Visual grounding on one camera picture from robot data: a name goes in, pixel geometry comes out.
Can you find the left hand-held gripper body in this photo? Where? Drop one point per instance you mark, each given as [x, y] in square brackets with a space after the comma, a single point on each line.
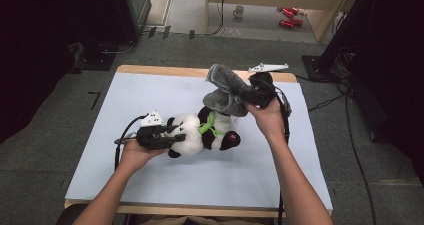
[150, 140]

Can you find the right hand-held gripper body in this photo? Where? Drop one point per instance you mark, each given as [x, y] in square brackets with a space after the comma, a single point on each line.
[263, 90]

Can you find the panda plush toy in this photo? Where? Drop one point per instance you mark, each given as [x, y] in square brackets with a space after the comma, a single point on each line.
[190, 135]

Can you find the grey fluffy garment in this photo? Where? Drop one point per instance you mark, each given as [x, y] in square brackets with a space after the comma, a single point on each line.
[223, 81]

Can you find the person's left hand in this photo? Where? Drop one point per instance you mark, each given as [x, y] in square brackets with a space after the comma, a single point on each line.
[135, 156]

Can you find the person's right hand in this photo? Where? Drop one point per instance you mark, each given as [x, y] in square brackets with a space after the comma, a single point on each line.
[270, 120]

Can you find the black stand base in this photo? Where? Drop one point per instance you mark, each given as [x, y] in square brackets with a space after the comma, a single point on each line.
[316, 68]
[96, 60]

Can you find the black tape strip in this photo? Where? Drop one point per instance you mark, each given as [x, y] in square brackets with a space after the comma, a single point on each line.
[152, 32]
[191, 34]

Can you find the beige mug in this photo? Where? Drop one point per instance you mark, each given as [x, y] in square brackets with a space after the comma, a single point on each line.
[238, 11]

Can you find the red can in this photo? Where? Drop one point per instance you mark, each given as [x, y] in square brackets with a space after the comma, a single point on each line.
[289, 12]

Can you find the dark glass cabinet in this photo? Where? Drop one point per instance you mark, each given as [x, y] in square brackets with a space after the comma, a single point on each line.
[140, 1]

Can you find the black curtain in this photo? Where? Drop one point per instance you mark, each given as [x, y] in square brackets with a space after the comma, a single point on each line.
[40, 51]
[393, 68]

